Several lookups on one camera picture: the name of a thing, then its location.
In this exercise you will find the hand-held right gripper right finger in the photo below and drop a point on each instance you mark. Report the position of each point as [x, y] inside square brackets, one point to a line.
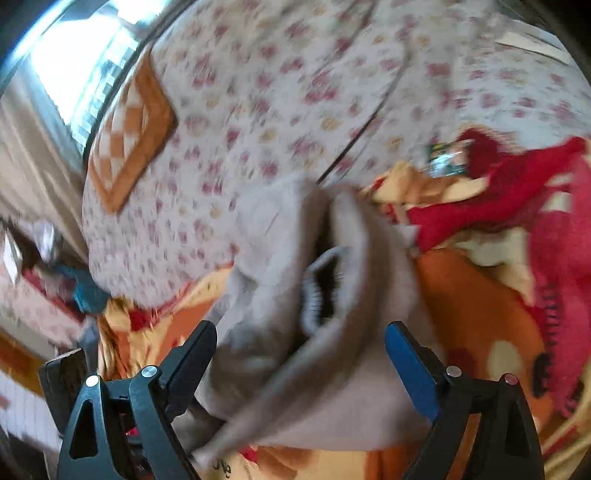
[411, 364]

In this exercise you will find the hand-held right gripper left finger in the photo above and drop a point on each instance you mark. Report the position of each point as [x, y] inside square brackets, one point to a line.
[189, 360]

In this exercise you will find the grey garment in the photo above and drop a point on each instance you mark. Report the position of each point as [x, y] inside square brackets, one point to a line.
[277, 277]

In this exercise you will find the orange yellow red printed blanket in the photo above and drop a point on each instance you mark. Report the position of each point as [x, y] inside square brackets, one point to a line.
[475, 314]

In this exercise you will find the red patterned cloth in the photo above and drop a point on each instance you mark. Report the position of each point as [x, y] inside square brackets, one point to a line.
[41, 295]

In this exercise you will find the teal cloth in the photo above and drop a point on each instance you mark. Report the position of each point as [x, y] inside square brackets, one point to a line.
[90, 293]

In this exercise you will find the white crumpled cloth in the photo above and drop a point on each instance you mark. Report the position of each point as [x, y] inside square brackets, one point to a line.
[46, 237]

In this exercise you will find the red knitted cloth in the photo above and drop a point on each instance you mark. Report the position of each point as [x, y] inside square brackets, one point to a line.
[508, 184]

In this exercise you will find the small green packet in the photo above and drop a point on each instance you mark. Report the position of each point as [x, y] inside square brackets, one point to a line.
[443, 161]

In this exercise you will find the beige curtain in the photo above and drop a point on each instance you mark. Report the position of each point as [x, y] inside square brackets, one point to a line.
[27, 161]

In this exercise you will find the orange checkered cushion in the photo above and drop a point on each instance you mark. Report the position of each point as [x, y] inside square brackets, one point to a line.
[134, 129]

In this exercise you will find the floral bed sheet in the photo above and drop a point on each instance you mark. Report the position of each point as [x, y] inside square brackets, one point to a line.
[277, 92]

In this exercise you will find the window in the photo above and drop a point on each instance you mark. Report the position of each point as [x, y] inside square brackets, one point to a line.
[69, 60]

